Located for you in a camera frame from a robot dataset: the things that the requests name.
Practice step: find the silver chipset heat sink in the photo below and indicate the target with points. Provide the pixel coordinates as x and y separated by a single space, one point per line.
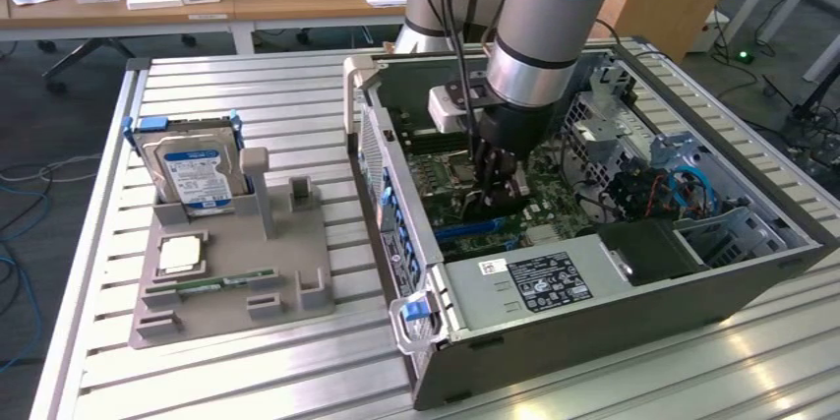
541 235

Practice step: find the hard disk with blue label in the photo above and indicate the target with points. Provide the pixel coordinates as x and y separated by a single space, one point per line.
196 174

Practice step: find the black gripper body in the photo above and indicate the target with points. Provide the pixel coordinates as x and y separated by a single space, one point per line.
515 130

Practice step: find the black device with green light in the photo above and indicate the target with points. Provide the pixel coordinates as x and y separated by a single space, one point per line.
744 55

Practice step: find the tall perforated metal disk bay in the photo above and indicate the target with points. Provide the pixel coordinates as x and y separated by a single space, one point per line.
600 144

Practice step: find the low silver disk bay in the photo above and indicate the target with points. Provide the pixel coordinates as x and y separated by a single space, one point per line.
728 238

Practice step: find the silver CPU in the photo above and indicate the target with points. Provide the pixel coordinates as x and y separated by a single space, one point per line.
180 255

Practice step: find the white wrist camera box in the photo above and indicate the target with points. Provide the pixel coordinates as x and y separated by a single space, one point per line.
449 112

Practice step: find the black chair base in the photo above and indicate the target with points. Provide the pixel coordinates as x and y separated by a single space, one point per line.
85 53

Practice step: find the grey power supply unit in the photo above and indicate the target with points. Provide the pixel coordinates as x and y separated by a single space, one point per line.
479 302

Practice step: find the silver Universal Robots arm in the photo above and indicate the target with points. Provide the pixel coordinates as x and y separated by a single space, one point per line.
544 21

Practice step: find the CPU socket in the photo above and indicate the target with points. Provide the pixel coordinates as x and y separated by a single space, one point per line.
459 169

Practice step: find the grey parts rack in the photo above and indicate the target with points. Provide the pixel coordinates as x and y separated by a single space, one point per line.
243 253

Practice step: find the green RAM stick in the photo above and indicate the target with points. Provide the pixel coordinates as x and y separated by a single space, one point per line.
209 284

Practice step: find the open dark PC case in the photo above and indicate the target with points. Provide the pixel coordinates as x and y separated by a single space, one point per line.
591 341

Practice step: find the green motherboard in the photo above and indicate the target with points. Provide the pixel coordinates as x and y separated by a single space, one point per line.
557 203

